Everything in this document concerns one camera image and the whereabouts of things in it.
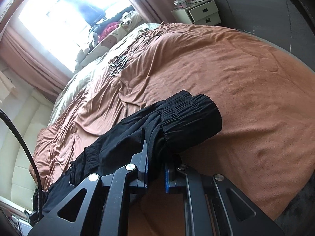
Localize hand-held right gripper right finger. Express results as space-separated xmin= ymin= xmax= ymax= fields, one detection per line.
xmin=164 ymin=162 xmax=286 ymax=236

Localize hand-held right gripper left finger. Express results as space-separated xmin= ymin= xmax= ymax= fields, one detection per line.
xmin=27 ymin=140 xmax=150 ymax=236

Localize black pants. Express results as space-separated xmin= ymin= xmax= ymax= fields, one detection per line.
xmin=33 ymin=90 xmax=223 ymax=217

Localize beige quilt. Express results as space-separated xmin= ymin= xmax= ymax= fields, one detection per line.
xmin=48 ymin=23 xmax=163 ymax=126

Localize brown fleece blanket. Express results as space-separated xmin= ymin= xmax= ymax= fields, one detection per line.
xmin=30 ymin=23 xmax=315 ymax=236

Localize cream padded headboard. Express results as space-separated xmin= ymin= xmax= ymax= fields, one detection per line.
xmin=0 ymin=88 xmax=57 ymax=212

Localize printed beige cushion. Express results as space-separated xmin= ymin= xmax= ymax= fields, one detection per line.
xmin=100 ymin=13 xmax=148 ymax=47

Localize pile of clothes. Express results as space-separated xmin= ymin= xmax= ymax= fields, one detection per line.
xmin=89 ymin=5 xmax=138 ymax=42

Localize pink curtain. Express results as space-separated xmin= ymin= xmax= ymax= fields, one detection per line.
xmin=125 ymin=0 xmax=178 ymax=24
xmin=0 ymin=17 xmax=74 ymax=104

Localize white nightstand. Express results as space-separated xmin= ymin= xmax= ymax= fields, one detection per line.
xmin=171 ymin=0 xmax=222 ymax=25

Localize dark hanging garment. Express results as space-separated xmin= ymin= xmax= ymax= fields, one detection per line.
xmin=58 ymin=0 xmax=106 ymax=26

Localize bright window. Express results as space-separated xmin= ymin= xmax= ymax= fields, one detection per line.
xmin=17 ymin=0 xmax=138 ymax=72

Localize black braided cable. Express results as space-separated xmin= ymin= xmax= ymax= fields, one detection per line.
xmin=0 ymin=108 xmax=43 ymax=217

